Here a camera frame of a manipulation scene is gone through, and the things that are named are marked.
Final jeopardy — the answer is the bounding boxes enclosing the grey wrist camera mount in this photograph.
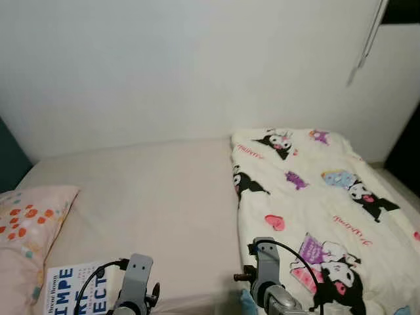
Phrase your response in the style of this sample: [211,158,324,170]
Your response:
[251,238,283,306]
[118,254,155,312]

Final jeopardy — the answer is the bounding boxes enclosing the white blind wand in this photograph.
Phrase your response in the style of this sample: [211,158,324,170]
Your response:
[346,0,389,87]

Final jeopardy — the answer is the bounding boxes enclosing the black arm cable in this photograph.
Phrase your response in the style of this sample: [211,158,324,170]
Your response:
[249,240,316,309]
[74,260,130,315]

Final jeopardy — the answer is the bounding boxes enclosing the bed mattress cream sheet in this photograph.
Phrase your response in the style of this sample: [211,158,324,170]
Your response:
[0,138,420,315]

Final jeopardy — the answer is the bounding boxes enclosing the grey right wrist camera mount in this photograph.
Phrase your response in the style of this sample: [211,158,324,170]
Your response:
[251,238,283,306]

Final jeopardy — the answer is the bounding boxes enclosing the cream cartoon print blanket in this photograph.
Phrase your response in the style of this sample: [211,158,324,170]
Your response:
[231,128,420,315]

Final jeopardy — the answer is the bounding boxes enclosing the blue upholstered headboard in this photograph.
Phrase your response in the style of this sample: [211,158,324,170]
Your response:
[0,115,33,194]

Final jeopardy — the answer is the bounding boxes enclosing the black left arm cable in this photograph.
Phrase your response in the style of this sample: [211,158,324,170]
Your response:
[74,260,130,315]

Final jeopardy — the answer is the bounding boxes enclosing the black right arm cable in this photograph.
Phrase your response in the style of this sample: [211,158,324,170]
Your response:
[249,240,316,309]

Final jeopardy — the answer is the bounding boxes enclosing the white book blue letters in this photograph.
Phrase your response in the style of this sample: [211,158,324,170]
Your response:
[43,261,122,315]

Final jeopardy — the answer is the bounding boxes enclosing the dark window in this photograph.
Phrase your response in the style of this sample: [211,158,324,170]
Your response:
[381,0,420,25]

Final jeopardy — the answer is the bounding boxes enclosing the pink dotted pillow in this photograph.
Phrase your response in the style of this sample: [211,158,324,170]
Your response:
[0,186,79,315]

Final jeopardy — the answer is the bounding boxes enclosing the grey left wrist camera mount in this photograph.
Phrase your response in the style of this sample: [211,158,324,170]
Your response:
[118,254,155,312]

